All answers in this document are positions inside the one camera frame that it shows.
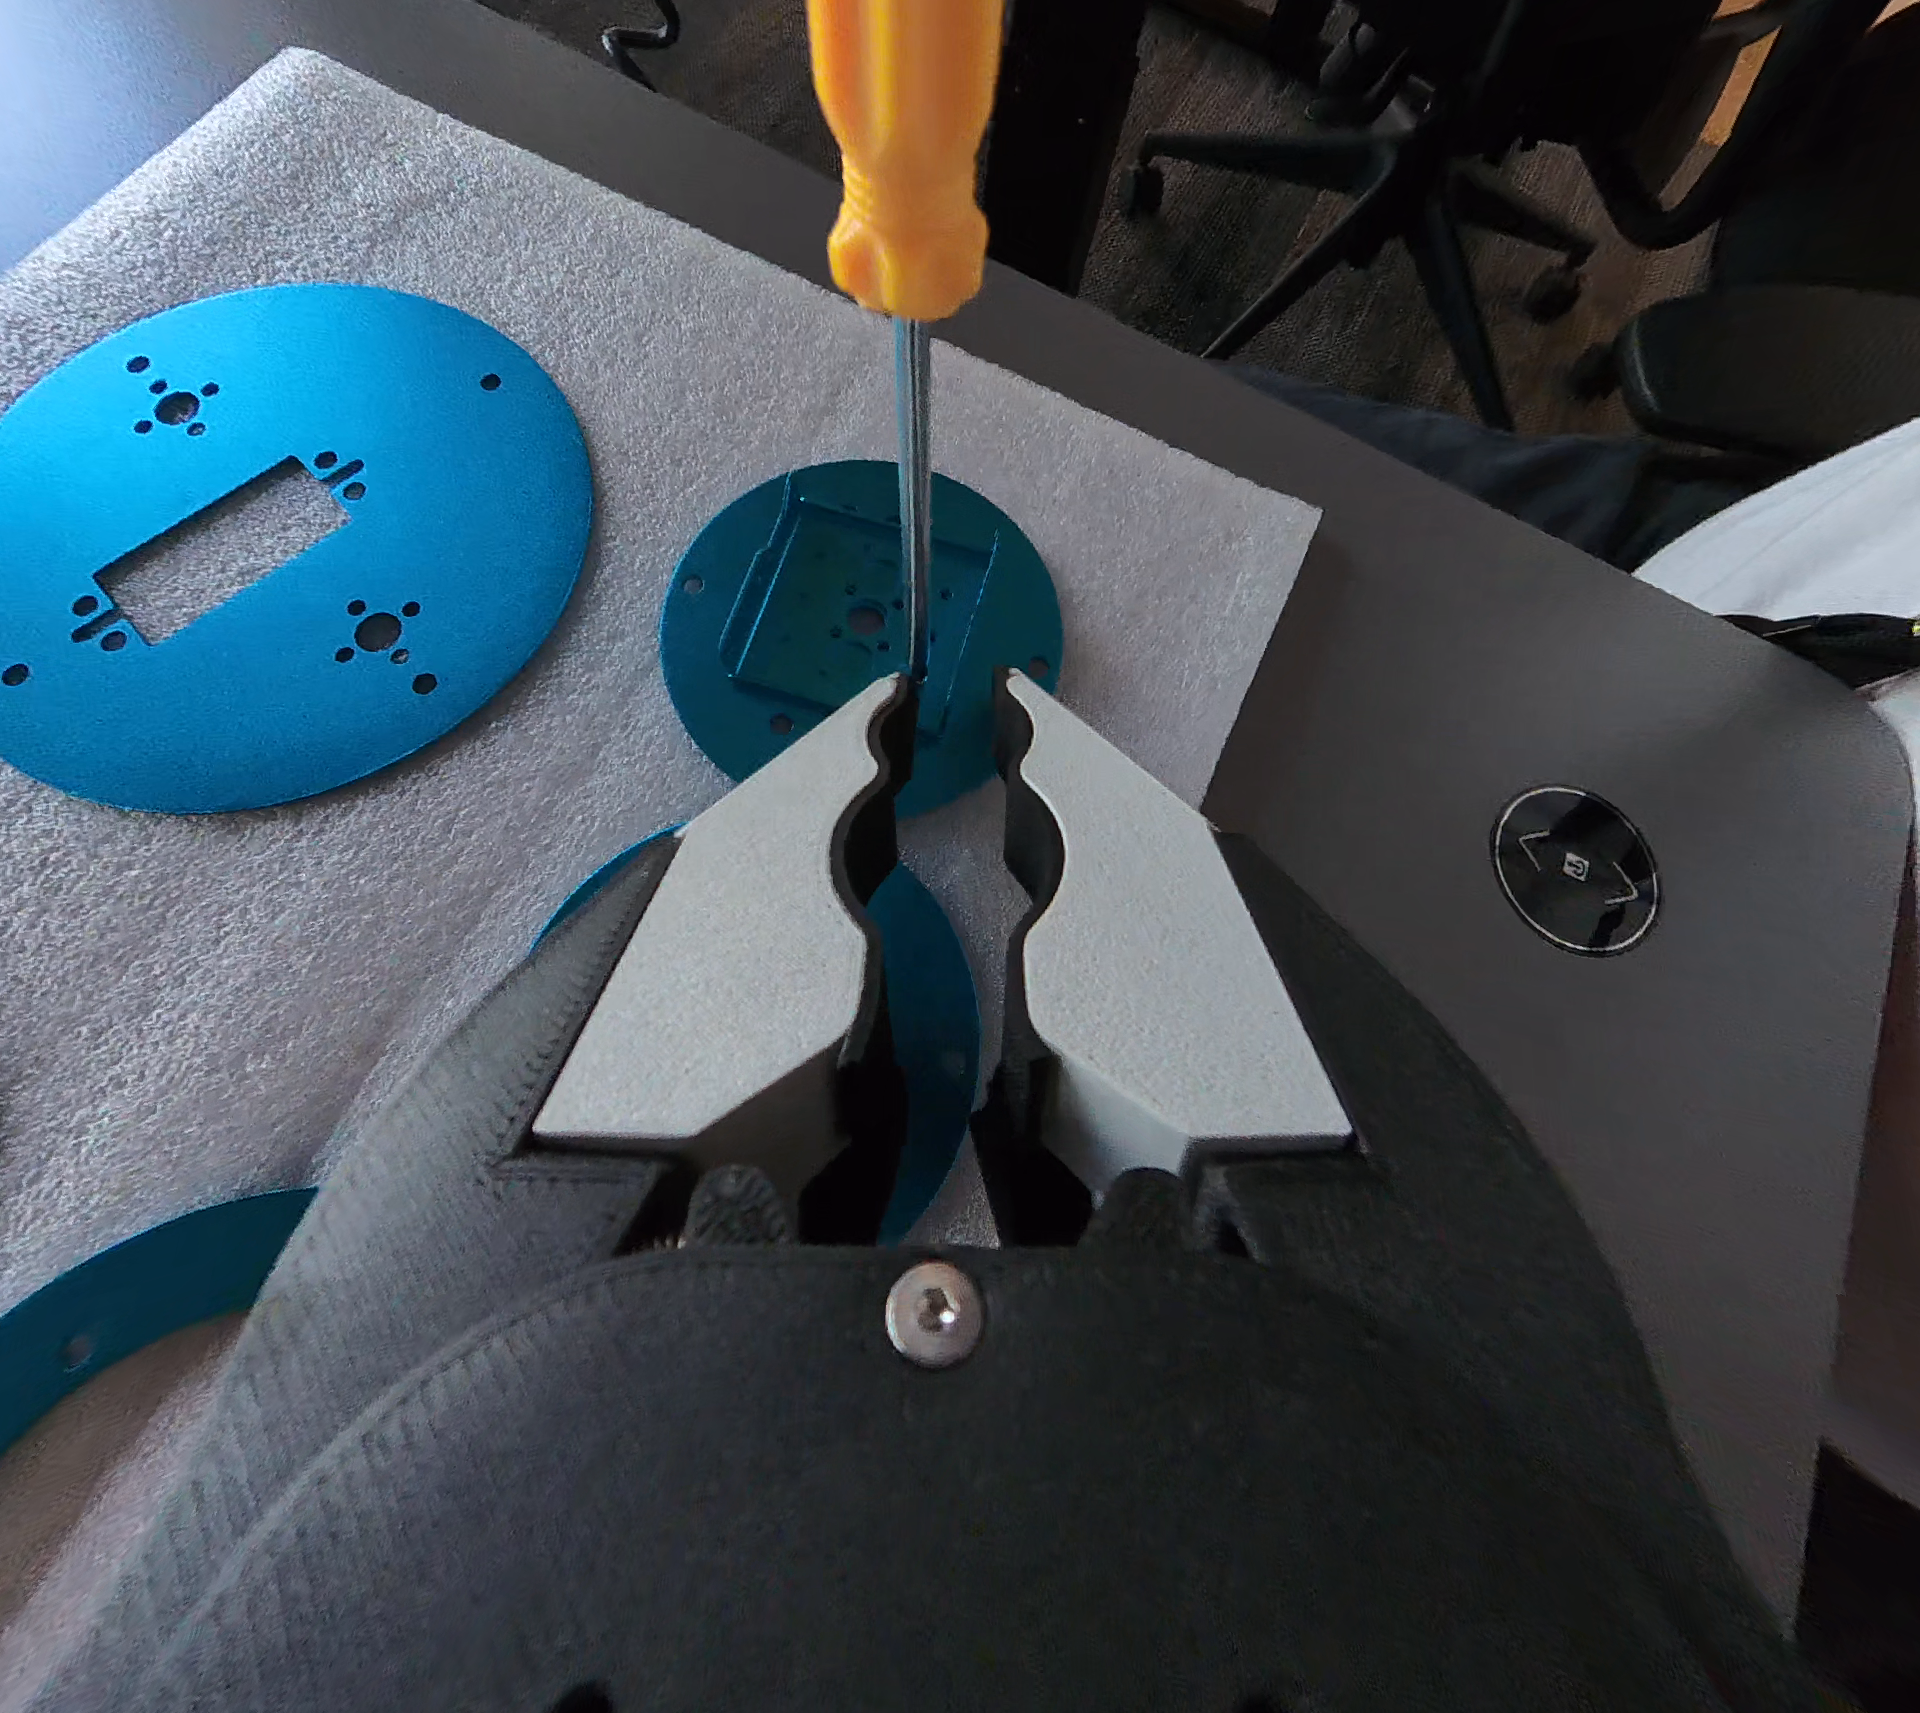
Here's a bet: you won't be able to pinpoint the grey desk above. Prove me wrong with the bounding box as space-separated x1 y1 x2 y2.
0 0 1920 1630

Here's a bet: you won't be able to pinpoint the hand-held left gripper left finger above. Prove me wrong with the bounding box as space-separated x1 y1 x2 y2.
528 679 919 1160

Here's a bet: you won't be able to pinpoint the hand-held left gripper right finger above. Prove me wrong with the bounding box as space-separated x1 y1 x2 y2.
994 672 1363 1183

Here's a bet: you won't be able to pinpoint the small blue round disc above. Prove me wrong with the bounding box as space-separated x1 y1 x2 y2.
535 822 980 1250

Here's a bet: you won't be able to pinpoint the black lanyard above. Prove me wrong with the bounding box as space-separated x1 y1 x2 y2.
1726 607 1920 698

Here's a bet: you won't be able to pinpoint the white foam sheet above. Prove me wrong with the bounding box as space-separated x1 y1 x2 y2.
0 46 1329 1641

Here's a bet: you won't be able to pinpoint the large blue disc rectangular cutout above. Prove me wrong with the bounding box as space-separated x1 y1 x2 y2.
0 284 596 816

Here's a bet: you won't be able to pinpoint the blue round plate with bracket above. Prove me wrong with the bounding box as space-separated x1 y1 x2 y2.
666 466 1062 822

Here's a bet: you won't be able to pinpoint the black round desk control button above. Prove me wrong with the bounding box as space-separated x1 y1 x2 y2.
1493 784 1665 961

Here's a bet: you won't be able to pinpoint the blue metal ring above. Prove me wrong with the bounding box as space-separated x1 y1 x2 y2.
0 1190 318 1459

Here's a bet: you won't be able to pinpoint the orange-handled screwdriver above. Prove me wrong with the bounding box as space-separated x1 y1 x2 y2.
787 0 1020 698

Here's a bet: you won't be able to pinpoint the person's dark trousers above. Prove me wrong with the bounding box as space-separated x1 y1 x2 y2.
1240 373 1726 573

